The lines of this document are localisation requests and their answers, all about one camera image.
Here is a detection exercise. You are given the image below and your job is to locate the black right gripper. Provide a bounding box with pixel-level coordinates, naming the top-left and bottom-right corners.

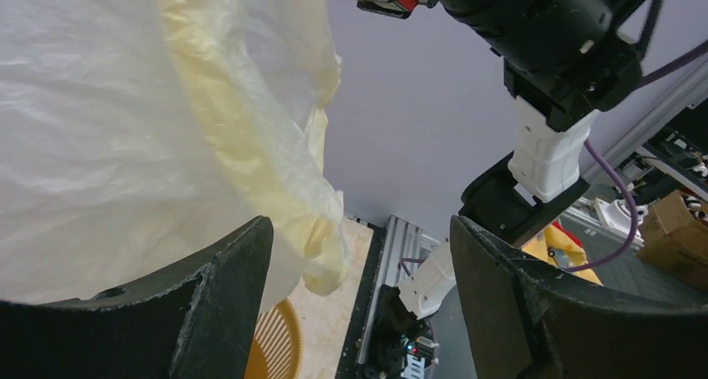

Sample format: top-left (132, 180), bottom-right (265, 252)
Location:
top-left (353, 0), bottom-right (663, 89)

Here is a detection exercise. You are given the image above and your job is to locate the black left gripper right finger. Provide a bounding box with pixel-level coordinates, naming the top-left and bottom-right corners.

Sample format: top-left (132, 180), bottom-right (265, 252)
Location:
top-left (450, 216), bottom-right (707, 378)

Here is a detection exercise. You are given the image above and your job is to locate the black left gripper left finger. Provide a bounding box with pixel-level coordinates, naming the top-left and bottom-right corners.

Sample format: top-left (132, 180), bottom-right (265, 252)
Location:
top-left (1, 216), bottom-right (273, 378)

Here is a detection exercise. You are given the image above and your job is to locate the orange plastic trash bin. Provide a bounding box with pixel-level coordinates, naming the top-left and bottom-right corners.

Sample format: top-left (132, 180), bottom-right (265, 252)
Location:
top-left (244, 299), bottom-right (303, 379)

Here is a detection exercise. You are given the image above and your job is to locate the translucent yellowish trash bag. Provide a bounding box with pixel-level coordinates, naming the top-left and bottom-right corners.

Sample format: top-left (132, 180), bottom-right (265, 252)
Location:
top-left (1, 0), bottom-right (350, 309)

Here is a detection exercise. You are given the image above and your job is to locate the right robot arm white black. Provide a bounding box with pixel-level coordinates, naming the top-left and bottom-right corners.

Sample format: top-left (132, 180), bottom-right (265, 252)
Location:
top-left (355, 0), bottom-right (663, 346)

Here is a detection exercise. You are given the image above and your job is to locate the yellow bag in background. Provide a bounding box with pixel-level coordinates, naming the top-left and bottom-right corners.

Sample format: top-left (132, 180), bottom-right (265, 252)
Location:
top-left (521, 220), bottom-right (589, 270)

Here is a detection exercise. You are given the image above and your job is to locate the cardboard box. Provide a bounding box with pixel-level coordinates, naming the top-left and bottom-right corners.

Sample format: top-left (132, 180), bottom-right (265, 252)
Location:
top-left (637, 190), bottom-right (707, 292)

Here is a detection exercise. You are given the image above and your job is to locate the right aluminium frame post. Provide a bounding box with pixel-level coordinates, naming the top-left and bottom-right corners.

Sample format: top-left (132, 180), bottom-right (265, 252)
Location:
top-left (589, 56), bottom-right (707, 167)

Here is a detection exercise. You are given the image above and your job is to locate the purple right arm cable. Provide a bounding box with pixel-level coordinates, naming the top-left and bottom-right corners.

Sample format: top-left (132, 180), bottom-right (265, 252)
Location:
top-left (399, 38), bottom-right (708, 278)

